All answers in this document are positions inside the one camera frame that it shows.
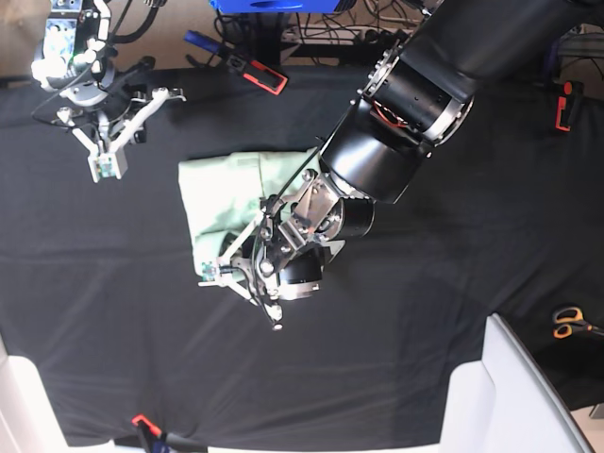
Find black table cloth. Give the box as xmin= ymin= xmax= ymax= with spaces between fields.
xmin=1 ymin=67 xmax=603 ymax=451

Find red clamp bottom edge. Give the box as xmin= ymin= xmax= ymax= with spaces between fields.
xmin=131 ymin=413 xmax=163 ymax=439

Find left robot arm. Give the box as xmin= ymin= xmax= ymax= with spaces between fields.
xmin=196 ymin=1 xmax=600 ymax=329

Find blue box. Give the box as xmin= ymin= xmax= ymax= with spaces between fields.
xmin=210 ymin=0 xmax=357 ymax=14

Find grey white chair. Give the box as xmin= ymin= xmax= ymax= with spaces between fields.
xmin=439 ymin=314 xmax=594 ymax=453

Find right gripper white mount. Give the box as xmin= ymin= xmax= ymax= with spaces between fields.
xmin=56 ymin=86 xmax=187 ymax=183

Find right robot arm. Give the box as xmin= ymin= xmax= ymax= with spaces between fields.
xmin=31 ymin=1 xmax=185 ymax=182

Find white furniture left corner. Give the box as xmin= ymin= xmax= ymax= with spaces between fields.
xmin=1 ymin=346 xmax=116 ymax=452

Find red clamp right edge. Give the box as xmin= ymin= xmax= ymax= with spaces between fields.
xmin=555 ymin=81 xmax=583 ymax=132

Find light green T-shirt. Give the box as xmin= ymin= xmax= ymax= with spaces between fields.
xmin=178 ymin=148 xmax=320 ymax=277

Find orange handled scissors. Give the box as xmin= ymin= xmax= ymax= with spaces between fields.
xmin=552 ymin=306 xmax=603 ymax=340

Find blue handled tool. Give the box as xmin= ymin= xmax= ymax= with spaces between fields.
xmin=184 ymin=30 xmax=222 ymax=55

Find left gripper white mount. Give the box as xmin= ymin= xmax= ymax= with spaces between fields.
xmin=196 ymin=219 xmax=348 ymax=331

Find red clamp edge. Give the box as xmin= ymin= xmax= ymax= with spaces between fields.
xmin=555 ymin=81 xmax=583 ymax=132
xmin=131 ymin=413 xmax=163 ymax=439

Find red black clamp top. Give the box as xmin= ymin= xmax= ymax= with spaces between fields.
xmin=226 ymin=55 xmax=288 ymax=95

